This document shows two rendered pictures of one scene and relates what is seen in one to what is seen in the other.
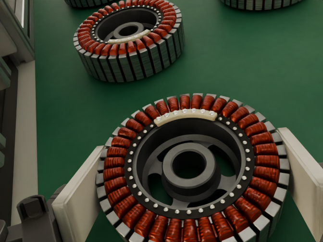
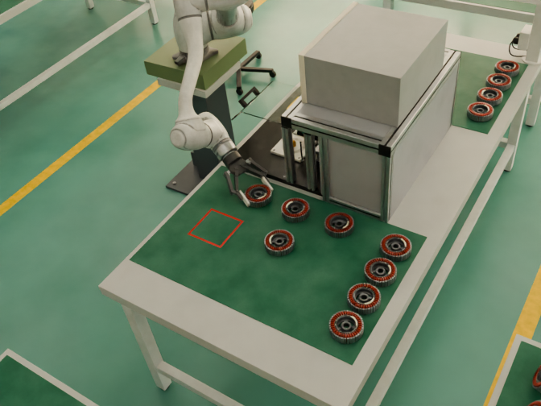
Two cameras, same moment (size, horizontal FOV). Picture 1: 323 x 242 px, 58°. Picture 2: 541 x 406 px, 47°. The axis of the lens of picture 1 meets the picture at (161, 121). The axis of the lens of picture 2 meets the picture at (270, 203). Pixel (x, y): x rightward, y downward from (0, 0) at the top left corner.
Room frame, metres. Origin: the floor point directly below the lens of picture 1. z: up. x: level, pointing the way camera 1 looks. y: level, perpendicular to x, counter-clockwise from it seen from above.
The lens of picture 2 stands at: (1.42, -1.28, 2.46)
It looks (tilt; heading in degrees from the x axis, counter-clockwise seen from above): 43 degrees down; 135
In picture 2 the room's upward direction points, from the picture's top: 8 degrees counter-clockwise
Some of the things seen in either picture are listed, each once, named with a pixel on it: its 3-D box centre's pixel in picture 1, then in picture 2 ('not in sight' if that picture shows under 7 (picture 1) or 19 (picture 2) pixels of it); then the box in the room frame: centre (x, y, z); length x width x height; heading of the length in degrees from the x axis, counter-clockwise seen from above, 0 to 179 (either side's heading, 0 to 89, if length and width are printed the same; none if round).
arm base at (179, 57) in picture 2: not in sight; (192, 51); (-0.82, 0.56, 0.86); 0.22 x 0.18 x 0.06; 87
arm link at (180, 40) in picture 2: not in sight; (191, 25); (-0.82, 0.59, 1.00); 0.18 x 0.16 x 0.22; 48
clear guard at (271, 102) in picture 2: not in sight; (280, 108); (0.05, 0.23, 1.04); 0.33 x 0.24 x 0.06; 7
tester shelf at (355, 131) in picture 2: not in sight; (374, 87); (0.34, 0.47, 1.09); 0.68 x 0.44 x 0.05; 97
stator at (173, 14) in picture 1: (130, 37); (295, 209); (0.28, 0.01, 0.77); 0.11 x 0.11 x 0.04
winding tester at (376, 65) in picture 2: not in sight; (373, 60); (0.34, 0.46, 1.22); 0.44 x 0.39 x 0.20; 97
